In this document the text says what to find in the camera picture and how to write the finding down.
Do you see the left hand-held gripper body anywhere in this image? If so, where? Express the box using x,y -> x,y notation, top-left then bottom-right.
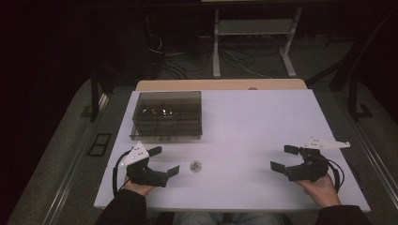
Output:
120,141 -> 170,188

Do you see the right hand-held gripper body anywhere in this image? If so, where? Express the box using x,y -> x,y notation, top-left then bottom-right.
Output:
284,136 -> 351,183

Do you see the smoked transparent compartment box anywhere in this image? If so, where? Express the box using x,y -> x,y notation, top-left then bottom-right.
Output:
130,90 -> 203,142

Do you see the person's left hand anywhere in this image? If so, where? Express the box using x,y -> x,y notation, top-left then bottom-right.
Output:
123,177 -> 156,197

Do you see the person's right hand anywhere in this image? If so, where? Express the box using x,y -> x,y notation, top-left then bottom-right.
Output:
294,173 -> 342,209

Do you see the black metal stand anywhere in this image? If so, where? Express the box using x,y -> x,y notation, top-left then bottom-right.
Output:
304,8 -> 398,122
82,67 -> 111,123

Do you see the wooden table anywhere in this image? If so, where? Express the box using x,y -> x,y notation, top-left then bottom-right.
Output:
135,78 -> 308,92

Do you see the white metal stand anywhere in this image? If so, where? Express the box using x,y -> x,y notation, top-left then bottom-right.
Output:
212,7 -> 303,79

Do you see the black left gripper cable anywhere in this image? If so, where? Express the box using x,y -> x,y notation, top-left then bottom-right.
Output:
112,149 -> 131,198

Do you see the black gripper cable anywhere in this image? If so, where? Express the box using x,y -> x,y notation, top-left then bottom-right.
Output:
112,149 -> 131,198
325,157 -> 345,193

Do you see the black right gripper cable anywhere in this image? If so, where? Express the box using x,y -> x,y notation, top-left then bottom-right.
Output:
325,157 -> 345,193

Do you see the black rectangular floor frame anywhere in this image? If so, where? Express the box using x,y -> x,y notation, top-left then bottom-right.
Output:
86,132 -> 113,158

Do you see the aluminium floor rail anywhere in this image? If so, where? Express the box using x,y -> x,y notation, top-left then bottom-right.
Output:
351,120 -> 398,201
41,93 -> 111,225

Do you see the tangle of floor cables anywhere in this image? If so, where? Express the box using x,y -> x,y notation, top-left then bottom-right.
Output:
148,32 -> 283,80

